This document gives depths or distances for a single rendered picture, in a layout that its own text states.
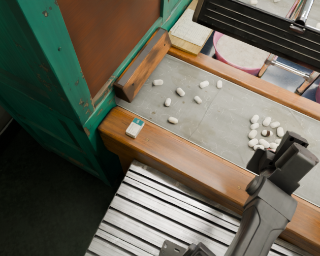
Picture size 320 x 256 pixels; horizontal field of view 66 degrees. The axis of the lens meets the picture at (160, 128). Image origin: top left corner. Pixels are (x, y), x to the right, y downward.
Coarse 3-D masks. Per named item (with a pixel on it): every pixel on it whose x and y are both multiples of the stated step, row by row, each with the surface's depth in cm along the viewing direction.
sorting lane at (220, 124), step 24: (168, 72) 95; (192, 72) 96; (144, 96) 90; (168, 96) 90; (192, 96) 91; (216, 96) 91; (240, 96) 92; (168, 120) 86; (192, 120) 86; (216, 120) 87; (240, 120) 87; (288, 120) 88; (312, 120) 88; (216, 144) 82; (240, 144) 83; (312, 144) 84; (312, 168) 80; (312, 192) 76
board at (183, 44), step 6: (192, 6) 107; (174, 36) 99; (174, 42) 97; (180, 42) 98; (186, 42) 98; (204, 42) 98; (180, 48) 97; (186, 48) 96; (192, 48) 96; (198, 48) 96; (192, 54) 96
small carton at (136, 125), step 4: (136, 120) 80; (140, 120) 80; (132, 124) 79; (136, 124) 80; (140, 124) 80; (128, 128) 79; (132, 128) 79; (136, 128) 79; (140, 128) 79; (128, 132) 78; (132, 132) 78; (136, 132) 78; (132, 136) 79; (136, 136) 79
